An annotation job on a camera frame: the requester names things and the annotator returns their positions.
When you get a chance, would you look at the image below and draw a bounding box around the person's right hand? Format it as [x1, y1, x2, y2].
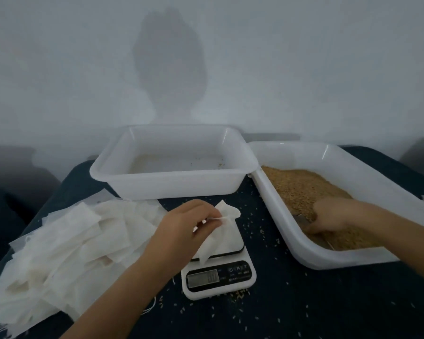
[302, 196, 363, 235]

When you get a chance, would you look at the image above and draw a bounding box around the person's left hand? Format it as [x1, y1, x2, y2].
[137, 199, 224, 281]

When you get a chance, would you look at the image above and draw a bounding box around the clear plastic scoop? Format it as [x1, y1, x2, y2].
[292, 212, 336, 250]

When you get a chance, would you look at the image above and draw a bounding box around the brown grain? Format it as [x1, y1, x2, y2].
[261, 166, 384, 251]

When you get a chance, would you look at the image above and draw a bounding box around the white tray of grain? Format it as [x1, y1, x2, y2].
[249, 141, 424, 270]

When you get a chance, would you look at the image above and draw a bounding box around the white mesh bag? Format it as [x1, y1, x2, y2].
[196, 200, 243, 264]

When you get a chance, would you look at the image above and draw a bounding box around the white plastic tub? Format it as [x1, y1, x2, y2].
[90, 124, 260, 202]

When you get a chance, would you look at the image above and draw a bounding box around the pile of white bags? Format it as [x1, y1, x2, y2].
[0, 188, 169, 336]

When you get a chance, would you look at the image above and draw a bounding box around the person's right forearm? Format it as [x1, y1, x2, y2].
[348, 201, 424, 288]

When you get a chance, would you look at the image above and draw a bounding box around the person's left forearm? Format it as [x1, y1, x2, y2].
[60, 256, 176, 339]

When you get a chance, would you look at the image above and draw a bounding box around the white digital kitchen scale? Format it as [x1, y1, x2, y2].
[180, 217, 257, 301]

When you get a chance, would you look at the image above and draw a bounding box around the dark blue tablecloth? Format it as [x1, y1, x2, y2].
[0, 145, 424, 339]
[0, 186, 40, 280]

